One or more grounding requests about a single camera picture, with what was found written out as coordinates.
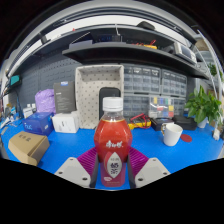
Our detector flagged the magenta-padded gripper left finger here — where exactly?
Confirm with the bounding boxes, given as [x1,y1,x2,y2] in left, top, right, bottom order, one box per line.
[54,147,100,189]

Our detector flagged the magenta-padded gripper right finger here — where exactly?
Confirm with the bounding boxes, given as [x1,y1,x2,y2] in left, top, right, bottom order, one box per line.
[127,146,171,189]

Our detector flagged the red drink bottle white cap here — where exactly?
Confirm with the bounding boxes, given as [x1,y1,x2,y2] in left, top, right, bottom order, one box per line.
[93,96,134,188]

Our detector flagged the black box with white label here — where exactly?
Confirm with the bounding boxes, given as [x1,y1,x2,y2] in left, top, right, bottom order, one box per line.
[149,117,175,132]

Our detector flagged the yellow multimeter with red leads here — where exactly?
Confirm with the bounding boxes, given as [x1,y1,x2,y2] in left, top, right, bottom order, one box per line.
[128,113,153,130]

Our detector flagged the brown cardboard box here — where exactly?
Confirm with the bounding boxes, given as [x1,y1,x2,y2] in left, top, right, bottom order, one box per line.
[7,130,51,167]

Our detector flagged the blue box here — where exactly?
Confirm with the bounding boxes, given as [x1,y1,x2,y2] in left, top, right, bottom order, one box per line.
[22,111,55,136]

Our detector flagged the flat black case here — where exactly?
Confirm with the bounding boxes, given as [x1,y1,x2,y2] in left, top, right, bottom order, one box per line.
[172,115,198,131]

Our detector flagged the clear organizer box colourful parts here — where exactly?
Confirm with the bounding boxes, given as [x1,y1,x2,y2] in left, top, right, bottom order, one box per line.
[148,95,176,119]

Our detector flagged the grey parts drawer cabinet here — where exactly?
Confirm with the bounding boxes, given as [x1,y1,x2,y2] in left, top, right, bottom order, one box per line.
[173,96,188,117]
[123,64,162,95]
[161,69,188,98]
[122,94,151,118]

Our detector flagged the dark grey box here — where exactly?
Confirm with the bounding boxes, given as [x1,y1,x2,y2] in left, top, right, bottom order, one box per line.
[53,80,76,114]

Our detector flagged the purple plastic bag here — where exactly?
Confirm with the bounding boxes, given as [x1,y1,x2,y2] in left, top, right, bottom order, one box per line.
[34,88,57,114]

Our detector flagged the white plastic block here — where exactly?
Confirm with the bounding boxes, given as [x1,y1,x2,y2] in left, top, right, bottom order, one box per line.
[213,128,223,141]

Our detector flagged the white dotted tray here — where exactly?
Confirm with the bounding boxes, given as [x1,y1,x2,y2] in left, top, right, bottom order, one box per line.
[74,64,125,130]

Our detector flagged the green potted plant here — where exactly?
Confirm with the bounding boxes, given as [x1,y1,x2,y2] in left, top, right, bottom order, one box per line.
[184,85,224,129]

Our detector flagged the black speaker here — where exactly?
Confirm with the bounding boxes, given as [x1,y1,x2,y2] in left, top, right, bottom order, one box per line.
[98,86,122,120]

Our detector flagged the teal bin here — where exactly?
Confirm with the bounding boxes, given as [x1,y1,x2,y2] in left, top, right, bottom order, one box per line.
[9,74,22,86]

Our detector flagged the dark grey overhead shelf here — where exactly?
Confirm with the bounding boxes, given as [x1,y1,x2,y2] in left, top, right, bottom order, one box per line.
[6,19,211,81]

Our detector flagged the white shelf rack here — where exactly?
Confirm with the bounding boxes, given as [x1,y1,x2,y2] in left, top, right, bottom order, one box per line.
[194,29,224,101]

